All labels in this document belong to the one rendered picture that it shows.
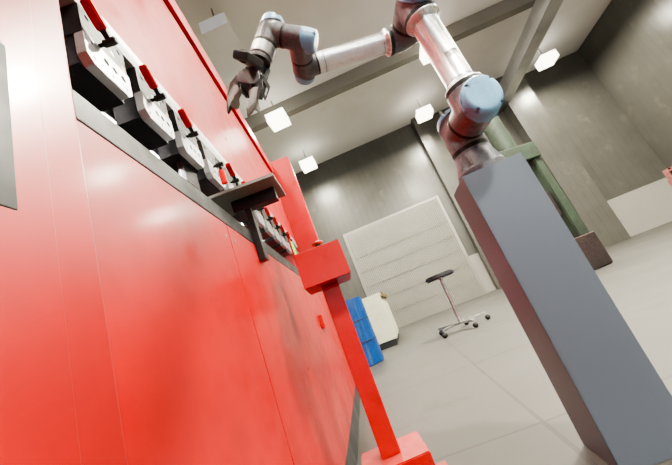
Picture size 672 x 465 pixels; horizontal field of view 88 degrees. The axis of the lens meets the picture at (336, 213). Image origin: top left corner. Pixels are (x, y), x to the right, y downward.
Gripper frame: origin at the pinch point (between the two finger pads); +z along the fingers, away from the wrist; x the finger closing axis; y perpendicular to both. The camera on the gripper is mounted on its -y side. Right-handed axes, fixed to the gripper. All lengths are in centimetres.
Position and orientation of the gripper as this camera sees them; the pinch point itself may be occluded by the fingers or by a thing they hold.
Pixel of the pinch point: (238, 109)
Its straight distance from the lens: 109.3
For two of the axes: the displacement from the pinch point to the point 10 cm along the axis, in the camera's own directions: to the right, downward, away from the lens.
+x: -9.6, -1.8, 2.0
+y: 1.4, 2.9, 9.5
